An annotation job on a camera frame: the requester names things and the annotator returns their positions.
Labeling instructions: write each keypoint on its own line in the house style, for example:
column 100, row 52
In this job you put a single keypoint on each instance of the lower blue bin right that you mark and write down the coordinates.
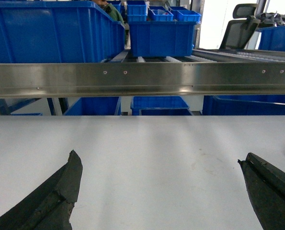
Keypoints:
column 244, row 105

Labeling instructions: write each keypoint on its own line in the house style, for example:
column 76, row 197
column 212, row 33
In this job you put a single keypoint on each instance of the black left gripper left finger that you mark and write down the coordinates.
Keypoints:
column 50, row 205

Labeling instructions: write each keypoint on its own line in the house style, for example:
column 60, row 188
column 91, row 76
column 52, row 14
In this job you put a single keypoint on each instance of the lower blue bin left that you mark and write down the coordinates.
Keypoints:
column 96, row 106

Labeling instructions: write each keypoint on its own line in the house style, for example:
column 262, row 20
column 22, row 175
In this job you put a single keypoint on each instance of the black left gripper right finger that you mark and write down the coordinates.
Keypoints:
column 265, row 186

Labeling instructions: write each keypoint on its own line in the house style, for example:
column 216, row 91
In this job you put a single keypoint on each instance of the lower blue bin middle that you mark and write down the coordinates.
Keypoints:
column 159, row 105

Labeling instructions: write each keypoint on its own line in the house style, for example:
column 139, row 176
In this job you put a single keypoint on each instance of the blue bin far right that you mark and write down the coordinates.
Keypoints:
column 272, row 39

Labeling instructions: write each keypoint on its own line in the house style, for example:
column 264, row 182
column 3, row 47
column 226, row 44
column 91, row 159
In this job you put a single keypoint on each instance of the small blue bin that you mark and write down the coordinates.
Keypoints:
column 184, row 15
column 160, row 14
column 136, row 11

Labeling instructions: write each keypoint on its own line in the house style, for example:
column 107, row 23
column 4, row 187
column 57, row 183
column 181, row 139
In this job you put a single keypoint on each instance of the medium blue plastic bin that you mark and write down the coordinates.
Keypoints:
column 161, row 39

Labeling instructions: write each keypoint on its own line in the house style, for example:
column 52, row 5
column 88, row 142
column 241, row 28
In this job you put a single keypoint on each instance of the person in green jacket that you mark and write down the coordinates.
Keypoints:
column 112, row 11

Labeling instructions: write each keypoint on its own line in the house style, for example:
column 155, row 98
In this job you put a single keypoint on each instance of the roller conveyor shelf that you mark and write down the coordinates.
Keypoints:
column 204, row 55

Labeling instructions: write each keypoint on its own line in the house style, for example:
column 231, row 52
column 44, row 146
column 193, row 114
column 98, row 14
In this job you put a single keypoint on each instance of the stainless steel shelf rail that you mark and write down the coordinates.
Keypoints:
column 129, row 79

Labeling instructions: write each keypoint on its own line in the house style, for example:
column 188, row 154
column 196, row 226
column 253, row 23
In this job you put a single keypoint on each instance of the large blue plastic bin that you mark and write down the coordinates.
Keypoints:
column 57, row 32

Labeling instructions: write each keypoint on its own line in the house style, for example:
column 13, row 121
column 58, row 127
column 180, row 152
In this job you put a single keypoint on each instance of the small blue bin middle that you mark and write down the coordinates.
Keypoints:
column 160, row 14

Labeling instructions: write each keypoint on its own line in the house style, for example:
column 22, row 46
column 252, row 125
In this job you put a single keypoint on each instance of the small blue bin left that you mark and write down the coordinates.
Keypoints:
column 136, row 11

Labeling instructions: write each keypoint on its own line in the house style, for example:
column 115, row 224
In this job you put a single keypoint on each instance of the grey mesh office chair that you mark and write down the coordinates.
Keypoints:
column 239, row 30

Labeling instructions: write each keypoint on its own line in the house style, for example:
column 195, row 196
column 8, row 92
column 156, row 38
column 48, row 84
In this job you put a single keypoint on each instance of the small blue bin right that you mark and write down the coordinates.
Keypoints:
column 184, row 15

